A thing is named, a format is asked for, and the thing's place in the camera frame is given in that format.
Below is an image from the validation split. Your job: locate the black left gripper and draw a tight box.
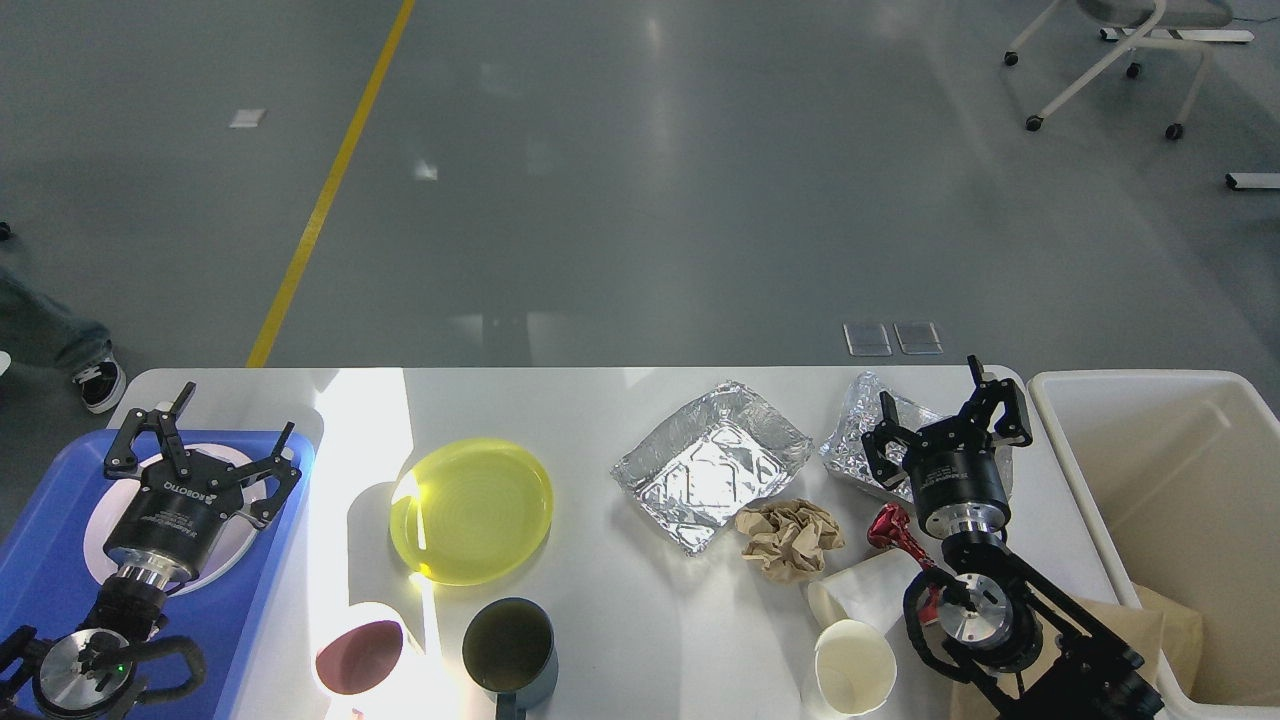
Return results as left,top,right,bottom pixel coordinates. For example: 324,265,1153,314
102,382,303,591

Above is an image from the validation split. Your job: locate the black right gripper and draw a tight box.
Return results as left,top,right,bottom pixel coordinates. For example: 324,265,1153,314
861,355,1034,541

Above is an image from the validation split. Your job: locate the pink mug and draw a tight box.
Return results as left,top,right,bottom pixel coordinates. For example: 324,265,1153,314
314,602,425,719

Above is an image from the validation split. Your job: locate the yellow translucent plate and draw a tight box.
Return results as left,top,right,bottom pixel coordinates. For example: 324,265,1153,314
388,437,556,587

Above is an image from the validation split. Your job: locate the grey-blue mug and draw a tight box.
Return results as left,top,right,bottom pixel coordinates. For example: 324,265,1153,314
462,597,559,719

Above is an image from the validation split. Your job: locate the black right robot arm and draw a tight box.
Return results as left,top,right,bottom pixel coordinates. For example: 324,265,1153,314
861,356,1164,719

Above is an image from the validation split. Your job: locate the pink round plate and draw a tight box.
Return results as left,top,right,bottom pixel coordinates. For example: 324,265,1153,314
82,443,257,596

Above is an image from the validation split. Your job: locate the red crumpled wrapper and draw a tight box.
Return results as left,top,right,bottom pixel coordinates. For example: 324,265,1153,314
867,502,941,626

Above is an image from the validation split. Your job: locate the crumpled aluminium foil tray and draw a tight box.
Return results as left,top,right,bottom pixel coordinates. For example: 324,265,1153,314
820,372,1015,514

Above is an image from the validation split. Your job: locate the right floor socket cover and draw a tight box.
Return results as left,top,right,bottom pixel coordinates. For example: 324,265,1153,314
893,322,945,356

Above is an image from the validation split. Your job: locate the floor socket cover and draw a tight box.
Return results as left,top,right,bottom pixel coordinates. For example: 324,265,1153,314
844,322,893,357
893,322,945,356

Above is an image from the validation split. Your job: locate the left floor socket cover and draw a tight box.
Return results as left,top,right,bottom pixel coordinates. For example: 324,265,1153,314
844,322,893,357

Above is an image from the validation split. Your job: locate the lying white paper cup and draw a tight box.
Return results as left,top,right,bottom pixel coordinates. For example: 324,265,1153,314
805,550,922,635

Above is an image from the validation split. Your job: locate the crumpled brown paper ball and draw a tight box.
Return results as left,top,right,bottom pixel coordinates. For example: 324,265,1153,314
733,498,846,585

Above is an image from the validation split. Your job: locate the blue plastic tray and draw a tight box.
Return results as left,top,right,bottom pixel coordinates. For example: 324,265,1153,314
0,430,317,720

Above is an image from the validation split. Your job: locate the person leg with sneaker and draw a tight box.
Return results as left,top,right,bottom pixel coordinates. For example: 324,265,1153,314
1,266,128,414

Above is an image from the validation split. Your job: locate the white plastic waste bin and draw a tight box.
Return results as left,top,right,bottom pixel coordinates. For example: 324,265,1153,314
1029,370,1279,719

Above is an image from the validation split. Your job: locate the upright white paper cup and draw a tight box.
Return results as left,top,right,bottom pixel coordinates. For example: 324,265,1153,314
800,619,899,719

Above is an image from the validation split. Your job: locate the square aluminium foil tray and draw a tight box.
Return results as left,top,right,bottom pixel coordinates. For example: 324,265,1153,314
611,380,814,559

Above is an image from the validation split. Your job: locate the brown paper bag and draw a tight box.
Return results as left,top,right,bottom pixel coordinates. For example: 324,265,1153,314
948,585,1204,719

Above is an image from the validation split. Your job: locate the white bar on floor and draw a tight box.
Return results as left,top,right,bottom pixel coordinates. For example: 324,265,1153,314
1224,172,1280,191

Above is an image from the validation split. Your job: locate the white office chair right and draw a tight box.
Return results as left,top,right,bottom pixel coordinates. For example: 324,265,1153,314
1023,1,1234,142

